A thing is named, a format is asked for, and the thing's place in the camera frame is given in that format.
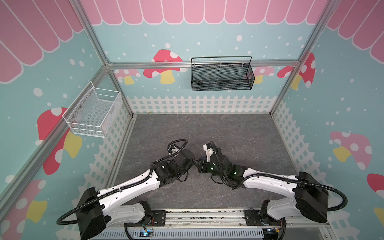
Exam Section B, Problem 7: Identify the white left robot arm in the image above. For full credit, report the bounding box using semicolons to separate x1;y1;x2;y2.
75;150;195;240

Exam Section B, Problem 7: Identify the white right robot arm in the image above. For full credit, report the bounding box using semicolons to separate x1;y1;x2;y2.
198;144;329;223

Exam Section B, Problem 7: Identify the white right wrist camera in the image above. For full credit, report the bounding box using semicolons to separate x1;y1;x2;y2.
203;143;217;162

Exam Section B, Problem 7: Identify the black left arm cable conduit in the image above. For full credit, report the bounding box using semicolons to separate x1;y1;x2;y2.
56;138;189;226

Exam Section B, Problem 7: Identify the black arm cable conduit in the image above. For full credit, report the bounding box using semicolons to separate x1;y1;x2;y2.
208;140;349;212
56;138;189;226

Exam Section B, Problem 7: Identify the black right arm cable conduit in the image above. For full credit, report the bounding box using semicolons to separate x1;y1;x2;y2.
208;140;349;212

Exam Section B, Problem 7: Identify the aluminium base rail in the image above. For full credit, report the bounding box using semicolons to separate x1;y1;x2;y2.
95;209;336;240

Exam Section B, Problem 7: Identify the black wire basket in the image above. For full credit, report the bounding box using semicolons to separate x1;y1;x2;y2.
191;56;255;92

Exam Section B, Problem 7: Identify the white wire basket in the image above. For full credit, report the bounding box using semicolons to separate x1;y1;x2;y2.
63;82;123;138

